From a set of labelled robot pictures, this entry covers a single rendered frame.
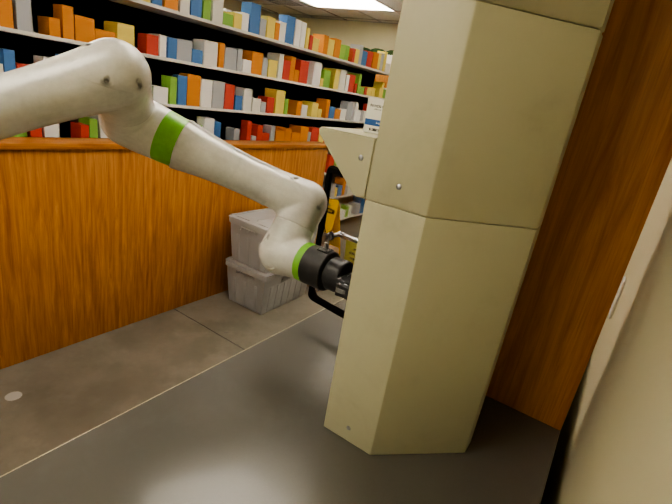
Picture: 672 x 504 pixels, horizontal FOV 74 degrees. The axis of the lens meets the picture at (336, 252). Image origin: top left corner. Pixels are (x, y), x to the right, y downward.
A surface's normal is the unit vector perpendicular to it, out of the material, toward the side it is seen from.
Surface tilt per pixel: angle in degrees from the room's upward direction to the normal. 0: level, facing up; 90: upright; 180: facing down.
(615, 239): 90
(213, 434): 0
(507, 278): 90
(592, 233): 90
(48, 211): 90
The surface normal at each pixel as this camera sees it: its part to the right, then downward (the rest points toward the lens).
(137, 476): 0.16, -0.93
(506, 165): 0.18, 0.36
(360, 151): -0.55, 0.19
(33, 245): 0.82, 0.31
